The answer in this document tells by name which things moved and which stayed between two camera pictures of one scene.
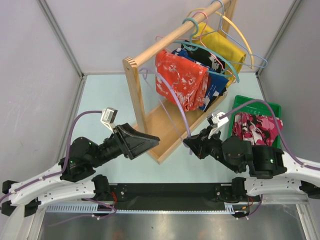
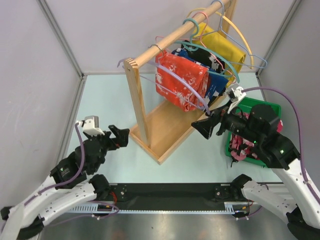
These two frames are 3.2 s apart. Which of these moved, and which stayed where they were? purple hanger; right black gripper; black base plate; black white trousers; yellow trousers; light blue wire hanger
Moved: purple hanger; right black gripper
Stayed: light blue wire hanger; black white trousers; yellow trousers; black base plate
